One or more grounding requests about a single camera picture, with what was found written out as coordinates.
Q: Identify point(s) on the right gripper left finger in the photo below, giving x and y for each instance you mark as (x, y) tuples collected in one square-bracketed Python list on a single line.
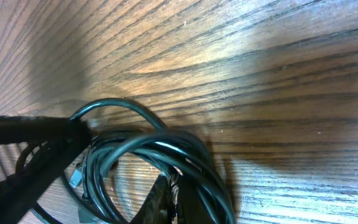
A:
[(158, 207)]

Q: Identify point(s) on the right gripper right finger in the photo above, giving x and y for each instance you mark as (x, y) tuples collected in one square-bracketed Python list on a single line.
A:
[(191, 201)]

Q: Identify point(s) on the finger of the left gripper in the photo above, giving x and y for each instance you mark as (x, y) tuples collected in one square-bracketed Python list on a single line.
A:
[(38, 166), (17, 129)]

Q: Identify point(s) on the black cable bundle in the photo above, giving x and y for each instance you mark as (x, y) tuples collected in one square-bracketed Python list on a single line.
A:
[(171, 151)]

